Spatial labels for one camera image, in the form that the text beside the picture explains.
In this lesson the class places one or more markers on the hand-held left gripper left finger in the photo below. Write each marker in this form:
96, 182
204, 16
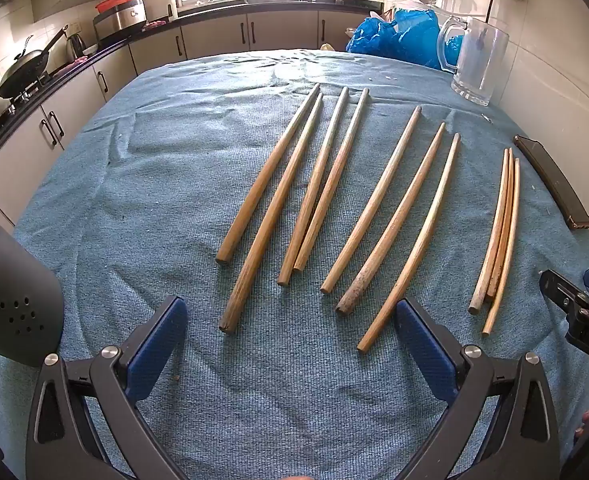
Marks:
157, 345

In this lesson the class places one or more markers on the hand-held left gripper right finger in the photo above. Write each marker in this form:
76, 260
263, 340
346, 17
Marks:
424, 350

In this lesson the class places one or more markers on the thin wooden chopstick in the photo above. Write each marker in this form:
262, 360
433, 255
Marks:
494, 230
505, 270
504, 220

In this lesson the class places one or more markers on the thick wooden chopstick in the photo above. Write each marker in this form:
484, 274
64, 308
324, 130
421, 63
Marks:
419, 245
274, 205
332, 180
374, 200
389, 230
314, 185
269, 175

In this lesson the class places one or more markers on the dark grey utensil holder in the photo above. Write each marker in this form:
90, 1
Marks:
9, 285

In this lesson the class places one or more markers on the black smartphone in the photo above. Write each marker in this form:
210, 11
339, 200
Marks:
549, 180

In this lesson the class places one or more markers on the blue table cloth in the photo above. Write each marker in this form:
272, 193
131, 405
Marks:
174, 185

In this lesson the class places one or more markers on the clear glass mug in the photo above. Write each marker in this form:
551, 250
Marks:
479, 60

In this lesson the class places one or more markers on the black gas stove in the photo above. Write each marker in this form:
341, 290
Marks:
22, 95

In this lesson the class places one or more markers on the blue plastic bag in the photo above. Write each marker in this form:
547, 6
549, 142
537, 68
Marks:
399, 35

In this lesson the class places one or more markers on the black wok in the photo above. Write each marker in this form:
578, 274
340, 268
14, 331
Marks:
22, 70

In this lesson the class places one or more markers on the steel kettle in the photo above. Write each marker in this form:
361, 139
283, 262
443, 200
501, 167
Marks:
76, 46

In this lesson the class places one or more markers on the beige lower kitchen cabinets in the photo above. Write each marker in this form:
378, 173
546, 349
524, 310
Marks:
214, 35

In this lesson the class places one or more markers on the steel rice cooker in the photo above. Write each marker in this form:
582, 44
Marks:
122, 22

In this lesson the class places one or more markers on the black kitchen countertop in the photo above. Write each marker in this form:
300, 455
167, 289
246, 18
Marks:
199, 10

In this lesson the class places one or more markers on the red plastic basin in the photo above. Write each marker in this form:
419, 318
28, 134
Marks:
117, 0

